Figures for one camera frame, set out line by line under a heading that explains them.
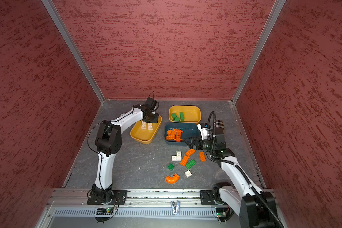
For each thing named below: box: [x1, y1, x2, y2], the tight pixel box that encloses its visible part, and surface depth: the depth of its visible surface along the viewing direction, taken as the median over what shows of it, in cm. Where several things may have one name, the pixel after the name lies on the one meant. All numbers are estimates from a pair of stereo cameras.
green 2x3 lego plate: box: [185, 159, 197, 170], surface depth 87 cm
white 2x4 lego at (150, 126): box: [148, 122, 153, 131], surface depth 105 cm
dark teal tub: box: [164, 122, 201, 146], surface depth 101 cm
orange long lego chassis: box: [173, 129, 184, 143], surface depth 100 cm
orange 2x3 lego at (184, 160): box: [180, 155, 190, 167], surface depth 89 cm
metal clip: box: [170, 200, 181, 216], surface depth 72 cm
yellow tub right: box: [168, 104, 202, 124], surface depth 112 cm
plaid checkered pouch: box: [215, 119, 225, 135], surface depth 103 cm
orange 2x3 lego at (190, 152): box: [185, 148, 196, 157], surface depth 93 cm
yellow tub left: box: [130, 114, 163, 145], surface depth 102 cm
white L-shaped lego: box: [171, 151, 182, 162], surface depth 89 cm
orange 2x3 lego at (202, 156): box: [198, 151, 207, 162], surface depth 91 cm
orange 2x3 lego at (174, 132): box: [171, 128, 177, 137], surface depth 102 cm
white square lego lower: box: [184, 169, 193, 179], surface depth 84 cm
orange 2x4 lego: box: [165, 134, 176, 141], surface depth 98 cm
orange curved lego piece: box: [164, 173, 181, 184], surface depth 82 cm
